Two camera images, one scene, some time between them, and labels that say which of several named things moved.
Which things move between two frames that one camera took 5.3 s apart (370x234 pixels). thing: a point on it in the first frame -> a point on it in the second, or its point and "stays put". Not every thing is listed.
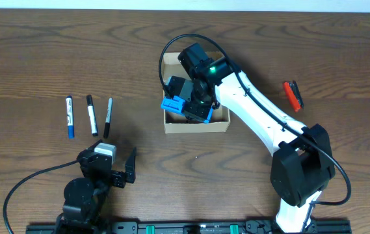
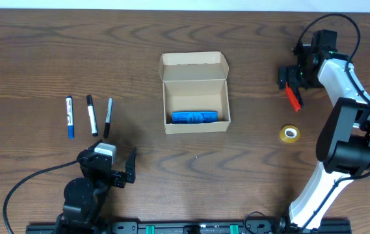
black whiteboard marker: [92, 116] stays put
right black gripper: [198, 112] -> [292, 77]
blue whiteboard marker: [69, 104] stays put
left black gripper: [114, 177] stays put
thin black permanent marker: [108, 119] stays put
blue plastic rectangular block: [176, 104] -> [194, 117]
